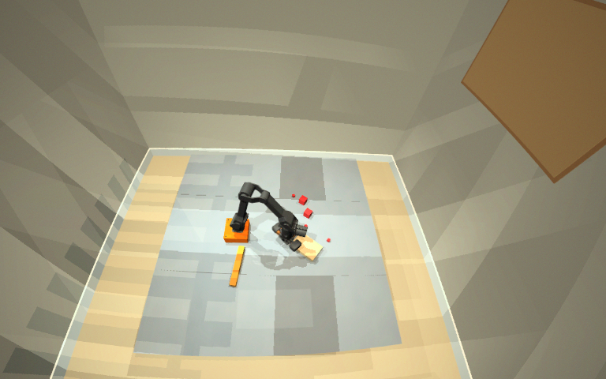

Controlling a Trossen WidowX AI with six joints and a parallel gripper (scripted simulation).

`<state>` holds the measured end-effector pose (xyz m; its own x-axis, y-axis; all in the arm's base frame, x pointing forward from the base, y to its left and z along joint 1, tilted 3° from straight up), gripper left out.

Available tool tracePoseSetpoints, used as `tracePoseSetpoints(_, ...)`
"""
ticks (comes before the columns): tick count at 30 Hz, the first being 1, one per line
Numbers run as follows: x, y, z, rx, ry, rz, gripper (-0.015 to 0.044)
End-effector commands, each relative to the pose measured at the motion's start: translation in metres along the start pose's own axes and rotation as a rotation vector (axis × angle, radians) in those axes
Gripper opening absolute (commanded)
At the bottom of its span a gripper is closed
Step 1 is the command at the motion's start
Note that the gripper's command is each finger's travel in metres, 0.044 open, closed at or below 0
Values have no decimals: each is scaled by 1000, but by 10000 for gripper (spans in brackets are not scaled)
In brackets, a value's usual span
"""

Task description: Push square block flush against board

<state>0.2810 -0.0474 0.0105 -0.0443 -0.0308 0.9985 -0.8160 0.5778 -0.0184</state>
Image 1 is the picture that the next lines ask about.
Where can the orange long flat bar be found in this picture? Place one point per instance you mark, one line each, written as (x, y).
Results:
(237, 266)

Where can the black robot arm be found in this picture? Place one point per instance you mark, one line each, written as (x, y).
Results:
(287, 220)

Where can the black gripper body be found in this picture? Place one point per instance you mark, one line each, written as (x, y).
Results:
(294, 244)

